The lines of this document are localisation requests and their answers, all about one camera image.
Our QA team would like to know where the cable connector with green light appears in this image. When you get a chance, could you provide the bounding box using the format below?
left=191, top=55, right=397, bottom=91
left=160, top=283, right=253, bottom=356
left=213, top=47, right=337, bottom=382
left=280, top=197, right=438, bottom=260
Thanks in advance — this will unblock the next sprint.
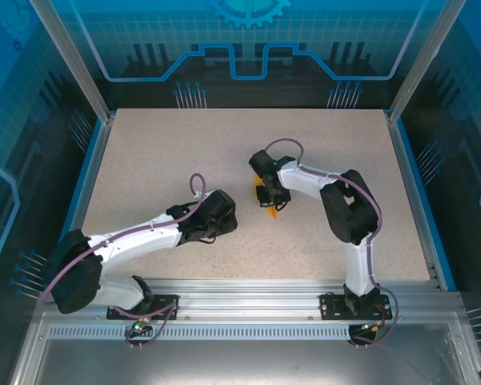
left=130, top=315, right=152, bottom=334

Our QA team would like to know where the aluminium side rail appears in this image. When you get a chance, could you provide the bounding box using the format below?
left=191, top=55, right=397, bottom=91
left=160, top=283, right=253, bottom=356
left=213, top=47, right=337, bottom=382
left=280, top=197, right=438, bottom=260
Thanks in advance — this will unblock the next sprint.
left=62, top=114, right=116, bottom=282
left=386, top=115, right=443, bottom=290

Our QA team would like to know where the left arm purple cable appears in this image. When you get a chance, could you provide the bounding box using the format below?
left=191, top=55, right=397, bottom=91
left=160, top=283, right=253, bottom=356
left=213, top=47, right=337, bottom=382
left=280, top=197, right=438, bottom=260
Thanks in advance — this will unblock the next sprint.
left=42, top=172, right=208, bottom=348

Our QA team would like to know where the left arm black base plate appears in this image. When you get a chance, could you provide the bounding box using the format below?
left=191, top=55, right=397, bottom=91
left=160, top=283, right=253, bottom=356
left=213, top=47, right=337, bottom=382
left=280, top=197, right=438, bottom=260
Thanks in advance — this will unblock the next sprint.
left=106, top=294, right=180, bottom=321

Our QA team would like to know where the blue table edge strip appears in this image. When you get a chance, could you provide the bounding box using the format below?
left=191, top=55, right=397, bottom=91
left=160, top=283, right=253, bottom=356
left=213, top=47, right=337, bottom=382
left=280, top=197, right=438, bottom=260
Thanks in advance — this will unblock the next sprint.
left=47, top=120, right=106, bottom=265
left=393, top=120, right=459, bottom=292

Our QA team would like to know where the yellow cloth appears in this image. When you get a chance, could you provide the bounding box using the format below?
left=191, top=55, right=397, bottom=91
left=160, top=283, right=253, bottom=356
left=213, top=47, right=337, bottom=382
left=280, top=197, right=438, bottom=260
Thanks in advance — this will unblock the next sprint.
left=251, top=171, right=281, bottom=221

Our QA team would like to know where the long aluminium mounting rail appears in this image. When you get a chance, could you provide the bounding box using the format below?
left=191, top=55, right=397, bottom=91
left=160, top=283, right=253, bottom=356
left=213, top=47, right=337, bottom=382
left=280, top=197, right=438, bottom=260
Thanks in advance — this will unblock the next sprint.
left=38, top=278, right=464, bottom=322

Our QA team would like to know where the slotted grey cable duct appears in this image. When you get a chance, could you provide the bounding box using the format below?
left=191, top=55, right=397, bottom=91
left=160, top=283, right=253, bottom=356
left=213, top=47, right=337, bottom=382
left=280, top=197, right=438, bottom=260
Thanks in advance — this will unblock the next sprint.
left=46, top=324, right=392, bottom=342

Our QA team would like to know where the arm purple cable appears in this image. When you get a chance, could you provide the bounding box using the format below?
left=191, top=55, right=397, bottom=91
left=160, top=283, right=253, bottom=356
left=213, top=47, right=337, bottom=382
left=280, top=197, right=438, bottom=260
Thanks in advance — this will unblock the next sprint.
left=42, top=172, right=208, bottom=348
left=263, top=138, right=400, bottom=348

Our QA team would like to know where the steel sheet panel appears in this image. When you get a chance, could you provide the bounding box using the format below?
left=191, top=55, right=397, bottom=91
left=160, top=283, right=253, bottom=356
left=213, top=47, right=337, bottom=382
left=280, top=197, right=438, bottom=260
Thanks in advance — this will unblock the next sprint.
left=11, top=312, right=481, bottom=385

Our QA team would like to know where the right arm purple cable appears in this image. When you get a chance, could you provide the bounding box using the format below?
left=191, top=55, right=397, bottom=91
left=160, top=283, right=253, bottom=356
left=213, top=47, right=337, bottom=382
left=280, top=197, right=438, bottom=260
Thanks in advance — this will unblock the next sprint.
left=263, top=138, right=400, bottom=348

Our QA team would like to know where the aluminium frame post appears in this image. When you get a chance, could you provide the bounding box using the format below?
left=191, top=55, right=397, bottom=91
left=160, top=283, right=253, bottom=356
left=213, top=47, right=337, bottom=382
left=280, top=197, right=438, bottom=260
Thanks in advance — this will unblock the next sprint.
left=30, top=0, right=116, bottom=122
left=386, top=0, right=468, bottom=124

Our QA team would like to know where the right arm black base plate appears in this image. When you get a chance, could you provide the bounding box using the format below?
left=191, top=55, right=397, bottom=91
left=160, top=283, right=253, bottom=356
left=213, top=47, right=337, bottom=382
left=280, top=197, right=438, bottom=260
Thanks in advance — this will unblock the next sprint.
left=319, top=293, right=394, bottom=321

